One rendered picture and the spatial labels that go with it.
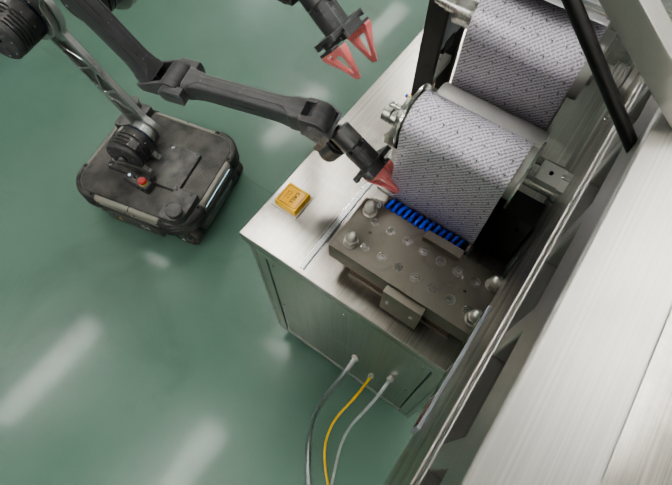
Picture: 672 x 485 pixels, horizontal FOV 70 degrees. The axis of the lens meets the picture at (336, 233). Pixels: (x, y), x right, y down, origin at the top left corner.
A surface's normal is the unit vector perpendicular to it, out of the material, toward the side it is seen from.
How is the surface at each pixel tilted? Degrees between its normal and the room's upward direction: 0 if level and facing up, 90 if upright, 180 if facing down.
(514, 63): 92
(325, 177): 0
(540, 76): 92
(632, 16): 90
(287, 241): 0
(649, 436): 0
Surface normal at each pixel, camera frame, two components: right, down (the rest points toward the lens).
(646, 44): -0.58, 0.73
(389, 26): 0.00, -0.46
